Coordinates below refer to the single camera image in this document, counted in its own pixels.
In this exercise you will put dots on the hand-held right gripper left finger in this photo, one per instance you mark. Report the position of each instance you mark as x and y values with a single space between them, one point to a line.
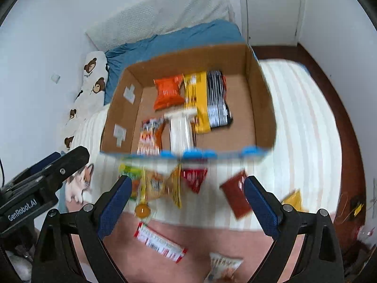
115 206

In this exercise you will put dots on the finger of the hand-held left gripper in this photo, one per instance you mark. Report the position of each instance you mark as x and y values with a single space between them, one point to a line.
47 159
75 159

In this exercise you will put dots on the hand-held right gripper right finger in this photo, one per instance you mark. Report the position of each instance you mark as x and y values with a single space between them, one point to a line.
260 209

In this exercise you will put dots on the orange round jelly cup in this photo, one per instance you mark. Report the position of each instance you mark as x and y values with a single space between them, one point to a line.
143 210

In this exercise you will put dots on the plain red snack packet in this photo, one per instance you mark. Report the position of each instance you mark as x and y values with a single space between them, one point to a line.
235 194

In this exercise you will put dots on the plain yellow snack packet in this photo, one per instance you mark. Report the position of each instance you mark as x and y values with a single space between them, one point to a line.
293 200

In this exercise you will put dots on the yellow orange snack packet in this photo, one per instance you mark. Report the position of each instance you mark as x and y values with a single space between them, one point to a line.
159 184

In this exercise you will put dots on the long red and white packet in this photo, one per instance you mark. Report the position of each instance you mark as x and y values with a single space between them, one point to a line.
159 241

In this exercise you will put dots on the white and orange snack packet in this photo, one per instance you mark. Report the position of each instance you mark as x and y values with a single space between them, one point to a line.
222 266

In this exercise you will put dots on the red triangular snack packet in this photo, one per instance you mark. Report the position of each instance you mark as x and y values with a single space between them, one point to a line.
193 178

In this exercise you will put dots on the cardboard box with blue print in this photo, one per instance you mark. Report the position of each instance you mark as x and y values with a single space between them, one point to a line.
235 118

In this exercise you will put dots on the cat plush toy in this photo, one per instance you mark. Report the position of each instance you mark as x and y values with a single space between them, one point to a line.
78 185

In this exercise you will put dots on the pink blanket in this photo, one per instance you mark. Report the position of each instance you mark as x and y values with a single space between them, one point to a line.
212 238

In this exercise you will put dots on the white bear print pillow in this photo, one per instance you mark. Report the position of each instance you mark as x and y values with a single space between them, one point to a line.
91 88

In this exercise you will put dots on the red and white colourful packet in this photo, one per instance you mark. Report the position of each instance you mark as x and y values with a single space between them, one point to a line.
150 137

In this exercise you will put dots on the striped white blanket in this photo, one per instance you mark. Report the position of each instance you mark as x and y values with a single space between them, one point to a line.
300 129

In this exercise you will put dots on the yellow and black snack packet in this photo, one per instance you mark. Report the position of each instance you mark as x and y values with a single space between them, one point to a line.
197 100

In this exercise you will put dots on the blue bed sheet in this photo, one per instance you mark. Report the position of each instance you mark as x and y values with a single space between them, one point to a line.
188 38

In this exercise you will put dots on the white quilted headboard cover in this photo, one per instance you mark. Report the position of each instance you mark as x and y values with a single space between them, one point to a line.
165 11

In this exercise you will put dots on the white door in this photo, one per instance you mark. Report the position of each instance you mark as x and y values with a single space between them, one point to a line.
274 8

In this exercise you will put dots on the white wall socket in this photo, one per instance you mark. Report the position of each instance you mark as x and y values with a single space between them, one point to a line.
55 77

